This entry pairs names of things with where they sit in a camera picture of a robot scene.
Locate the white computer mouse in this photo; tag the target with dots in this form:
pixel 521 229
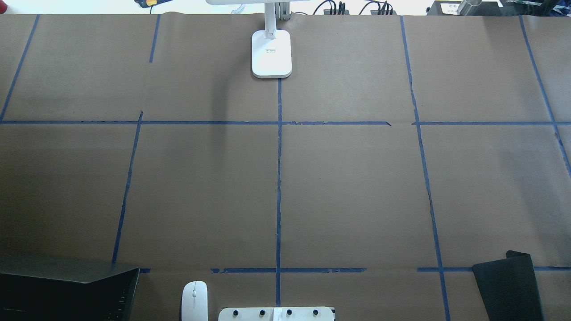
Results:
pixel 194 302

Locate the black mouse pad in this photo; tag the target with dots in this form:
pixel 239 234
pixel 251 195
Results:
pixel 509 289

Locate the grey laptop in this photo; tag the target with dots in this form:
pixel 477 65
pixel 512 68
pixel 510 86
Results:
pixel 45 288

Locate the silver metal cup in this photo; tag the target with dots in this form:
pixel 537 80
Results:
pixel 468 7

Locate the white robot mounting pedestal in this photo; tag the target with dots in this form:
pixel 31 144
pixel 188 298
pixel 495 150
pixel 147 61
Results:
pixel 303 313

